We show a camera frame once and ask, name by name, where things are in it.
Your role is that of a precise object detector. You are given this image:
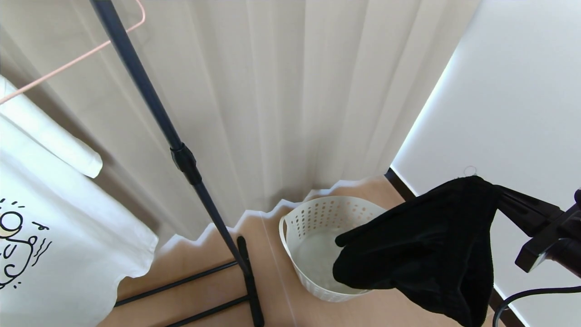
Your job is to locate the black garment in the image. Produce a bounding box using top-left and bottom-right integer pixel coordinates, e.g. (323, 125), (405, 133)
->
(333, 175), (503, 327)

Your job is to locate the white printed t-shirt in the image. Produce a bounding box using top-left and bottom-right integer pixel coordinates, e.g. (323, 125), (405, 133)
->
(0, 75), (159, 327)

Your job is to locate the pink clothes hanger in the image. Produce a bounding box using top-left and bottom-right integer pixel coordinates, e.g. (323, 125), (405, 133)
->
(0, 0), (147, 105)

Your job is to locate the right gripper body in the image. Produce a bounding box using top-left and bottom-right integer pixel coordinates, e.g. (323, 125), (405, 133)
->
(515, 202), (581, 278)

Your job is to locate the white laundry basket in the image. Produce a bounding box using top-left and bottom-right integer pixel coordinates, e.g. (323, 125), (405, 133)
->
(279, 196), (389, 303)

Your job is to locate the beige curtain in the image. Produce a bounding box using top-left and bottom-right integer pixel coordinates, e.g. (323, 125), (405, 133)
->
(0, 0), (482, 241)

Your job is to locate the black clothes rack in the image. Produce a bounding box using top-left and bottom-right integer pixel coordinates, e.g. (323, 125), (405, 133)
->
(90, 0), (265, 327)

